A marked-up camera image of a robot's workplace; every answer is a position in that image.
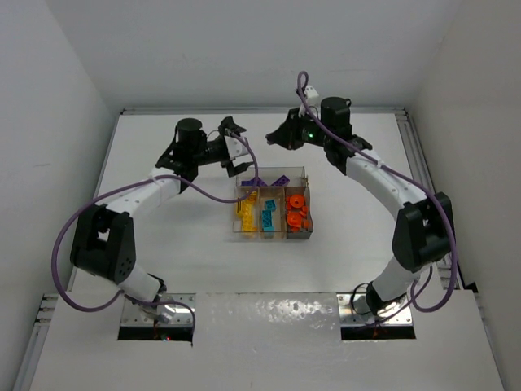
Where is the dark purple lego brick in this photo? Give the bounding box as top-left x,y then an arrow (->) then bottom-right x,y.
240,178 -> 262,187

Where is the yellow black striped lego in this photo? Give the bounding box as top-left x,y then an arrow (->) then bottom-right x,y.
234,200 -> 244,217

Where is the orange-yellow lego brick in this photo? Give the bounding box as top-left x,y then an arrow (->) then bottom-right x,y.
238,200 -> 257,232

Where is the teal lego block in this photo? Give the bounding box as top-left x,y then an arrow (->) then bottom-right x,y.
265,200 -> 278,212

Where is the teal lego brick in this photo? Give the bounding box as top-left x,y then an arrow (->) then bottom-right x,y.
261,209 -> 274,239

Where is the orange funnel lego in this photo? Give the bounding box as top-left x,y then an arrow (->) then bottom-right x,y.
286,212 -> 303,232
286,194 -> 305,210

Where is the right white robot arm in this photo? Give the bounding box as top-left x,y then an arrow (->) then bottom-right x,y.
265,97 -> 456,316

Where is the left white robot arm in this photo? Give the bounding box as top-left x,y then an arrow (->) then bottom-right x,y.
70,116 -> 250,302

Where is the clear long container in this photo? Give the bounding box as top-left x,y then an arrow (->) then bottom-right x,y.
235,166 -> 308,187

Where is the clear small container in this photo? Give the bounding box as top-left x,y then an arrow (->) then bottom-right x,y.
232,187 -> 260,239

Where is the amber small container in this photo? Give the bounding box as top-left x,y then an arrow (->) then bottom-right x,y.
259,187 -> 286,240

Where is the grey small container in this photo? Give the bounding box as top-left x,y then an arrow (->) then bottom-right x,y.
284,187 -> 313,240

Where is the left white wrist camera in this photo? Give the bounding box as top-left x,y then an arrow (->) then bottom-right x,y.
224,136 -> 249,160

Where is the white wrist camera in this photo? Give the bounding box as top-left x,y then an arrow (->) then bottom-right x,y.
224,136 -> 249,160
303,85 -> 321,117

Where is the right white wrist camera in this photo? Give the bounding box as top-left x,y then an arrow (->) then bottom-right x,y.
303,85 -> 321,117

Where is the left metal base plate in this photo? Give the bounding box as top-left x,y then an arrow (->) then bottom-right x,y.
120,292 -> 196,327

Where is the metal base plate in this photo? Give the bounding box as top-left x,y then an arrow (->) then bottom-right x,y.
120,292 -> 196,327
337,290 -> 414,327

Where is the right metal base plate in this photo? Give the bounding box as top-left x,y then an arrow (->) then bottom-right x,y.
337,290 -> 414,327

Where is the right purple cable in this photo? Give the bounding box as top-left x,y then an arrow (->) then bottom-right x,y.
296,71 -> 457,327

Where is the right aluminium rail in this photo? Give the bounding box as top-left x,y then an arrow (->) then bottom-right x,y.
396,108 -> 465,291

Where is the aluminium rail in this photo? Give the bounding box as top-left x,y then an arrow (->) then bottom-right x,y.
396,108 -> 465,291
12,293 -> 58,391

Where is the left aluminium rail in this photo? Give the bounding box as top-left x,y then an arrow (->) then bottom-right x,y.
12,293 -> 58,391

